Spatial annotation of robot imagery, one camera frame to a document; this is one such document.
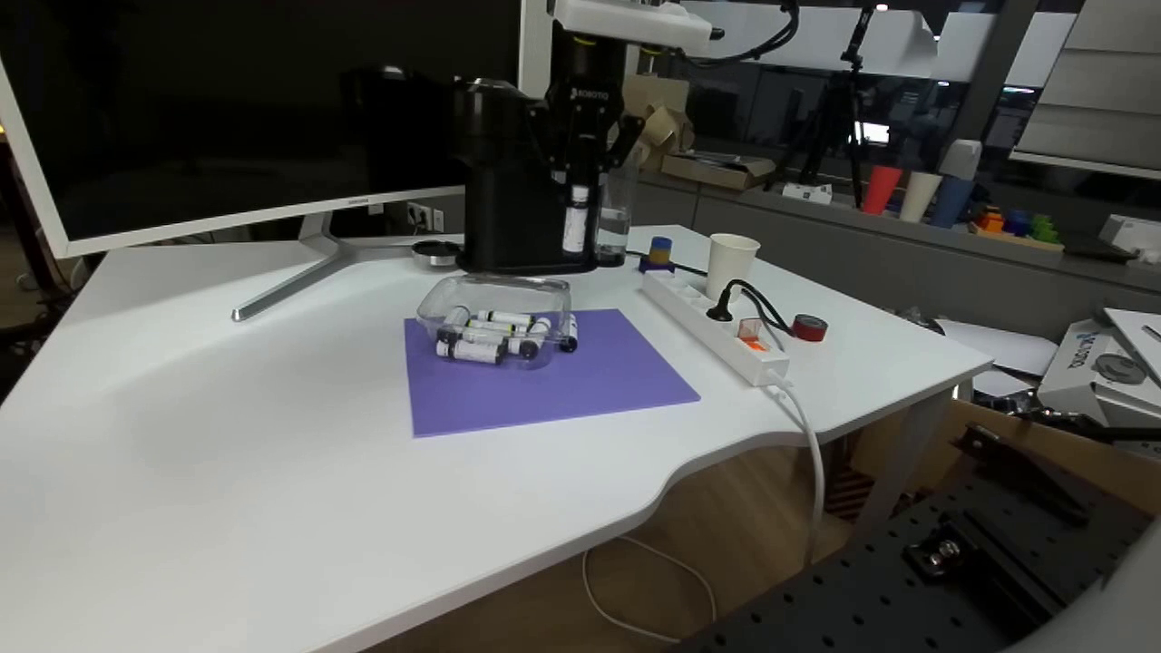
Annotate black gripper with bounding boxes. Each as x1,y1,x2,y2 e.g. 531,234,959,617
542,76,631,260

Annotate clear plastic box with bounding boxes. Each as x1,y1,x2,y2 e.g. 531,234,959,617
415,274,582,375

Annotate clear plastic water bottle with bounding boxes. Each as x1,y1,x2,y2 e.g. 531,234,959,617
599,145,642,253

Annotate cardboard box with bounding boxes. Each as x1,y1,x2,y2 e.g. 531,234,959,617
616,73,695,173

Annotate black coffee machine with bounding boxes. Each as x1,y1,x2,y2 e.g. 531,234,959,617
455,76,608,280

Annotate small round black dish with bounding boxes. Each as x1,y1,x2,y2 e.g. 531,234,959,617
409,235,464,264

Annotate white paper cup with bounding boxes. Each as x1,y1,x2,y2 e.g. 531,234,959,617
704,228,765,306

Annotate white power strip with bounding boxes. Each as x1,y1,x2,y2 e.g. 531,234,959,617
634,274,793,391

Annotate purple paper mat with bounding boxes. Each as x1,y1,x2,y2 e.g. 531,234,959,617
400,306,704,442

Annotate red plastic cup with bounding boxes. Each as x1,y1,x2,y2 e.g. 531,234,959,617
857,164,907,223

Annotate cream plastic cup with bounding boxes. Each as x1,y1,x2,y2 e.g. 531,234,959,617
896,167,946,228

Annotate white framed curved monitor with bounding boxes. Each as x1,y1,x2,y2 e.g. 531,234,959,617
0,0,527,327

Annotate blue plastic cup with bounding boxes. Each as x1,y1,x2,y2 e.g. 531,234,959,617
929,173,978,234

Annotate black perforated breadboard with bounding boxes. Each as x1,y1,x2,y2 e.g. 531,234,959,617
676,479,1155,653

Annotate white printed paper stack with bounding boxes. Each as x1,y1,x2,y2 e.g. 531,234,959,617
1035,306,1161,427

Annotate black plug with cable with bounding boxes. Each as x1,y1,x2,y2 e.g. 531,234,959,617
704,275,801,341

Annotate black camera tripod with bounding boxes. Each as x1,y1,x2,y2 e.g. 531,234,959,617
790,0,900,202

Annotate white power strip cable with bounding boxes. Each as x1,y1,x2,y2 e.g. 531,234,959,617
765,375,832,526

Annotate thin white cable loop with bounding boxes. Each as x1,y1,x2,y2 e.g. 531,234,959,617
576,530,721,648

